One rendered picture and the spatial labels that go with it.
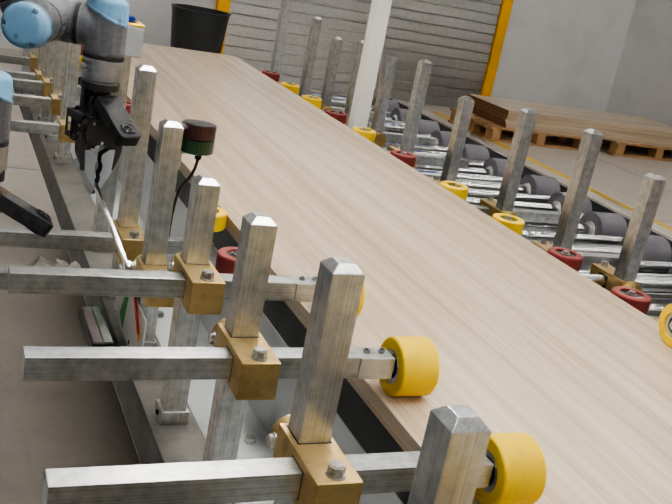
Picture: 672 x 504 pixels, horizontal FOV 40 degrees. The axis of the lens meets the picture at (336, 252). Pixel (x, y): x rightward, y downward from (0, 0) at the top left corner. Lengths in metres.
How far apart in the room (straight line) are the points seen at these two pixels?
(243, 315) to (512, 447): 0.37
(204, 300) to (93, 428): 1.56
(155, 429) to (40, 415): 1.44
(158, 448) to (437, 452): 0.78
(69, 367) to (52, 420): 1.79
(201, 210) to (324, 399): 0.50
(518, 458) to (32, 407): 2.10
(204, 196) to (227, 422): 0.34
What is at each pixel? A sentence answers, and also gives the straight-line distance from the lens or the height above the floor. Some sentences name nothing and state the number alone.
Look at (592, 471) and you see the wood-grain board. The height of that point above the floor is 0.90.
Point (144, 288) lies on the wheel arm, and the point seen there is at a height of 0.94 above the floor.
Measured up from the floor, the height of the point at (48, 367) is 0.95.
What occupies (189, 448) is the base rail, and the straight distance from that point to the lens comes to 1.45.
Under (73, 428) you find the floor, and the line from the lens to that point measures 2.85.
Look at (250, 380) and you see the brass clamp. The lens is 1.12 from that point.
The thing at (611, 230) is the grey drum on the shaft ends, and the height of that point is 0.82.
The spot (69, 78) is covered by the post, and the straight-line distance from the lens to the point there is 2.82.
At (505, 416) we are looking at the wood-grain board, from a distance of 1.29.
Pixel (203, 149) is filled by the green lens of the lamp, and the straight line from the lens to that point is 1.59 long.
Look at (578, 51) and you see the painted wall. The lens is 11.55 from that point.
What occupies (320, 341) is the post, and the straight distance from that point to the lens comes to 0.91.
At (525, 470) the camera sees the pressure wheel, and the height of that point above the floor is 0.96.
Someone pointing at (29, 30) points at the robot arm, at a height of 1.23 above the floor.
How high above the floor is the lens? 1.45
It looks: 18 degrees down
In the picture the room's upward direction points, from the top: 11 degrees clockwise
